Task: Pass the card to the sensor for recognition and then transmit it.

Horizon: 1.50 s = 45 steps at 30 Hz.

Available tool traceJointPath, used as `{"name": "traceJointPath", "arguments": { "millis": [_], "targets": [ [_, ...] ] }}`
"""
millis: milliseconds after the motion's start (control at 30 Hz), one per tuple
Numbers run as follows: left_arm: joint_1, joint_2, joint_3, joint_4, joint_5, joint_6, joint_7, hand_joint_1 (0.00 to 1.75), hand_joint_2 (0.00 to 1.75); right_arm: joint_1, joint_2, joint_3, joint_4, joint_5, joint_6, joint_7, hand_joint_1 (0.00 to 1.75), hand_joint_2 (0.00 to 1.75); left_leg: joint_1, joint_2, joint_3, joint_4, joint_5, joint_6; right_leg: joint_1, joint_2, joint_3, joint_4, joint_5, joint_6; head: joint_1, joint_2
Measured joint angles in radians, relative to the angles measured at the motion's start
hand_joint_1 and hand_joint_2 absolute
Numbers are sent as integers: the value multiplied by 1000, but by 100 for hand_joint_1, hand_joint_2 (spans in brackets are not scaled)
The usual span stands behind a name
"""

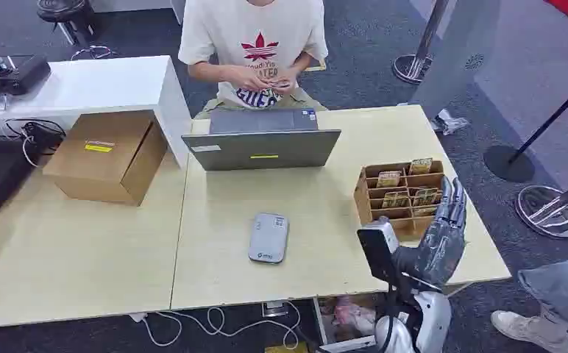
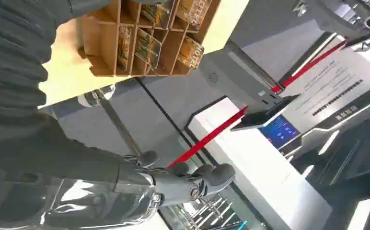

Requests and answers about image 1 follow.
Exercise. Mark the person's left hand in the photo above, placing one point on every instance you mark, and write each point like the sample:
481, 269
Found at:
284, 78

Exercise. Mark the person's right hand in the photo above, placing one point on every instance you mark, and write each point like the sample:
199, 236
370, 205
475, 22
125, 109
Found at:
247, 78

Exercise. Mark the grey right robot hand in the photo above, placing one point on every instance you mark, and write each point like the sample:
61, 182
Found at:
437, 253

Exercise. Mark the person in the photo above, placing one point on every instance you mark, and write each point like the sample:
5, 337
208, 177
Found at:
562, 287
255, 29

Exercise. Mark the grey laptop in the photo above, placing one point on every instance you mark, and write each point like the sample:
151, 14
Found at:
262, 146

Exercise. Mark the wooden card box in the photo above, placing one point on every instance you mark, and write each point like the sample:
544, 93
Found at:
364, 200

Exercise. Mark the pink plastic bag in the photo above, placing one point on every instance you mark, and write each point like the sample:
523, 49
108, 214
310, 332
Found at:
354, 316

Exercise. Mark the black stanchion with round base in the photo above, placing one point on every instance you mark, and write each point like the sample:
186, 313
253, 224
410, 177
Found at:
508, 163

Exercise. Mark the chrome stanchion with round base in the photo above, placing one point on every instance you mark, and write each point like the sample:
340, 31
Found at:
549, 212
413, 66

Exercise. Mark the white open drawer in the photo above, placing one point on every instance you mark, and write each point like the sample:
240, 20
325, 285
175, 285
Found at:
324, 331

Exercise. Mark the white side table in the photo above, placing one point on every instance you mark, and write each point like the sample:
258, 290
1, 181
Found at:
99, 87

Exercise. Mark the grey card reader device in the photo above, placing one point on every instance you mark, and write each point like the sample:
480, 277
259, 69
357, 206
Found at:
268, 239

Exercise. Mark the brown cardboard box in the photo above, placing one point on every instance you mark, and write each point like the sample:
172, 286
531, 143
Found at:
103, 156

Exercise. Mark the floor power socket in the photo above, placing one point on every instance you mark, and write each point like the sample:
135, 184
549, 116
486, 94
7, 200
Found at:
274, 309

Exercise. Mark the grey standing panel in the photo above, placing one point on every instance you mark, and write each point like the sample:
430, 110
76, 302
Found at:
454, 48

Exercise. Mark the black stool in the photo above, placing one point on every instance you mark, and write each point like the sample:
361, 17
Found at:
67, 12

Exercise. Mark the black device with stand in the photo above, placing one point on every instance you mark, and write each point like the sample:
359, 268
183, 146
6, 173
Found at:
21, 73

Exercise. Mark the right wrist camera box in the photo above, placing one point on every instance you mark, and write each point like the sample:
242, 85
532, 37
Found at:
376, 248

